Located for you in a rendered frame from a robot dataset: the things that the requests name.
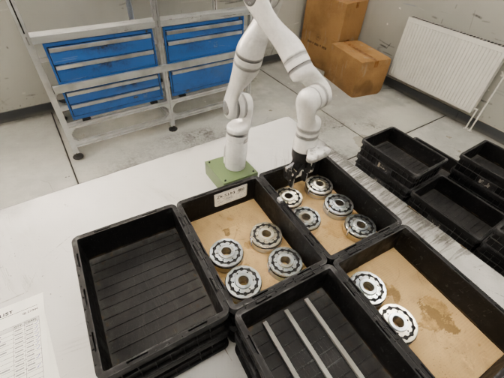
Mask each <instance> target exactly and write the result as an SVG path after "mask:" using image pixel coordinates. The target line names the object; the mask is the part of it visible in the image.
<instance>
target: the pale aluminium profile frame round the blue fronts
mask: <svg viewBox="0 0 504 378"><path fill-rule="evenodd" d="M5 1H6V2H7V6H8V7H9V9H10V12H11V14H12V16H13V19H14V21H15V23H16V26H17V28H18V29H19V33H20V34H21V36H22V39H23V41H24V43H25V46H26V48H27V50H28V52H29V55H30V56H31V59H32V61H33V63H34V66H35V68H36V70H37V72H38V74H39V77H40V79H41V81H42V83H43V86H44V88H45V90H46V93H47V94H48V97H49V99H50V101H51V103H52V106H53V108H54V110H55V113H56V115H57V116H58V120H59V121H60V123H61V126H62V128H63V130H64V133H65V135H66V137H67V140H68V142H69V143H70V147H71V148H72V150H73V153H74V156H73V159H74V160H79V159H82V158H83V156H84V155H83V154H82V153H80V152H79V150H78V148H77V147H80V146H85V145H88V144H91V143H96V142H99V141H102V140H107V139H109V138H113V137H117V136H121V135H123V134H129V133H131V132H134V131H139V130H142V129H145V128H150V127H153V126H155V125H161V124H163V123H167V122H169V125H170V126H171V127H169V131H172V132H173V131H177V130H178V128H177V127H176V126H175V120H177V119H182V118H185V117H188V116H193V115H196V114H199V113H204V112H207V111H209V110H214V109H217V108H221V107H223V103H224V102H223V101H221V102H218V103H213V104H209V105H207V106H201V107H199V108H196V109H190V110H188V111H184V112H180V113H174V112H173V107H174V106H175V104H176V103H178V102H182V101H187V100H190V99H194V98H199V97H202V96H205V95H210V94H214V93H217V92H222V91H226V90H227V87H228V85H229V83H227V84H226V85H220V86H217V87H214V88H207V89H204V90H201V91H195V92H192V93H189V94H180V95H179V96H176V97H171V94H170V87H171V86H170V81H169V78H168V73H167V71H174V70H178V69H182V68H188V67H192V66H196V65H203V64H207V63H211V62H217V61H221V60H225V59H232V58H234V57H235V53H236V51H232V52H225V53H221V54H217V55H210V56H206V57H201V58H194V59H190V60H186V61H178V62H174V63H170V64H167V63H166V58H165V52H164V39H163V38H162V32H161V23H160V17H159V12H158V2H157V0H150V5H151V14H152V19H153V20H154V22H155V27H156V28H154V33H155V37H156V40H154V44H157V51H158V56H159V61H160V65H159V66H154V67H147V68H143V69H139V70H132V71H128V72H124V73H116V74H112V75H108V76H101V77H97V78H92V79H85V80H81V81H77V82H70V83H66V84H62V85H54V86H51V85H50V81H49V80H48V78H47V75H46V73H45V71H44V68H43V66H42V64H41V63H43V62H49V59H48V57H42V58H39V57H38V54H37V52H36V50H35V47H34V45H33V44H32V41H31V39H30V37H29V33H28V31H27V29H26V26H25V24H24V22H23V19H22V17H21V15H20V12H19V10H18V8H17V5H16V3H15V1H14V0H5ZM125 3H126V6H127V13H128V17H129V20H135V19H134V12H133V8H132V4H131V0H125ZM253 19H254V18H253V16H252V15H251V14H250V15H248V19H247V25H244V30H246V29H247V28H248V26H249V25H250V24H251V22H252V20H253ZM157 21H158V24H157ZM158 26H159V27H158ZM26 38H27V39H28V42H29V44H30V45H28V43H27V40H26ZM159 73H161V75H162V80H163V82H162V83H161V86H162V89H164V91H163V90H162V91H163V100H155V101H152V102H150V103H146V104H143V105H139V106H134V107H131V108H127V109H122V110H119V111H115V112H109V113H106V114H103V115H97V116H94V117H90V116H89V117H86V118H82V119H81V120H78V121H72V122H69V123H67V122H66V120H67V119H68V118H67V117H66V116H64V115H63V111H66V110H69V109H68V105H67V103H61V102H59V101H58V100H57V99H56V98H57V95H58V94H60V93H64V92H71V91H75V90H79V89H85V88H89V87H93V86H100V85H103V84H107V83H114V82H118V81H122V80H129V79H133V78H137V77H144V76H148V75H152V74H159ZM158 107H159V108H160V110H161V111H162V112H163V113H164V115H165V116H164V117H162V118H157V119H154V120H151V121H146V122H143V123H140V124H135V125H131V126H129V127H123V128H121V129H118V130H112V131H110V132H106V133H102V134H98V135H95V136H90V137H87V138H84V139H77V138H74V137H73V136H72V133H73V131H74V130H75V128H81V127H84V126H87V125H93V124H96V123H99V122H104V121H107V120H110V119H116V118H119V117H122V116H128V115H131V114H134V113H140V112H143V111H146V110H151V109H154V108H158Z"/></svg>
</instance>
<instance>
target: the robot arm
mask: <svg viewBox="0 0 504 378"><path fill-rule="evenodd" d="M243 1H244V4H245V5H246V7H247V9H248V10H249V11H250V13H251V15H252V16H253V20H252V22H251V24H250V25H249V26H248V28H247V30H246V31H245V32H244V34H243V35H242V37H241V39H240V40H239V42H238V45H237V47H236V50H235V57H234V61H233V66H232V73H231V77H230V80H229V85H228V87H227V90H226V94H225V96H224V99H223V113H224V115H225V116H226V117H227V118H228V119H233V120H232V121H230V122H229V123H228V124H227V126H226V144H225V145H224V151H223V162H224V163H225V167H226V168H227V169H228V170H230V171H234V172H238V171H241V170H243V169H244V168H245V164H246V157H247V149H248V134H249V130H250V128H251V120H252V115H253V111H254V102H253V99H252V97H251V95H250V94H248V93H242V91H243V90H244V89H245V87H246V86H247V85H248V84H249V83H250V82H251V81H252V80H253V79H254V78H255V77H256V75H257V74H258V73H259V71H260V68H261V65H262V62H263V57H264V54H265V51H266V47H267V44H268V42H269V40H270V41H271V43H272V45H273V46H274V48H275V49H276V51H277V53H278V55H279V56H280V59H281V61H282V62H283V65H284V67H285V68H286V71H287V73H288V74H289V77H290V79H291V80H292V81H293V82H295V83H303V84H304V86H305V87H306V88H303V89H302V90H301V91H300V92H299V93H298V96H297V98H296V102H295V107H296V114H297V119H298V123H297V127H296V132H295V136H294V140H293V144H292V161H291V164H290V165H289V166H287V165H285V166H284V167H283V174H284V178H285V179H286V180H287V181H288V185H289V186H290V187H291V188H293V187H294V183H295V179H296V176H298V175H299V173H300V171H301V170H303V171H302V174H301V180H302V181H303V182H306V181H307V178H308V173H309V172H310V170H313V169H314V167H315V165H316V162H317V161H319V160H321V159H323V158H325V157H327V156H329V155H330V152H331V149H330V148H329V147H321V146H318V145H317V143H318V136H319V133H320V127H321V119H320V117H319V116H318V115H316V112H317V110H320V109H322V108H323V107H326V106H327V105H328V104H330V102H331V100H332V90H331V87H330V85H329V84H328V82H327V81H326V79H325V78H324V77H323V76H322V74H321V73H320V72H319V71H318V70H317V69H316V68H315V67H314V65H313V63H312V61H311V59H310V57H309V55H308V52H307V50H306V49H305V47H304V45H303V43H302V42H301V41H300V40H299V38H298V37H297V36H296V35H295V34H294V33H293V32H291V31H290V30H289V29H288V28H287V27H286V26H285V25H284V24H283V23H282V22H281V21H280V19H279V18H278V13H279V11H280V9H281V6H282V4H283V1H284V0H243ZM311 164H312V166H311ZM295 170H296V171H297V172H296V171H295ZM292 174H294V176H292Z"/></svg>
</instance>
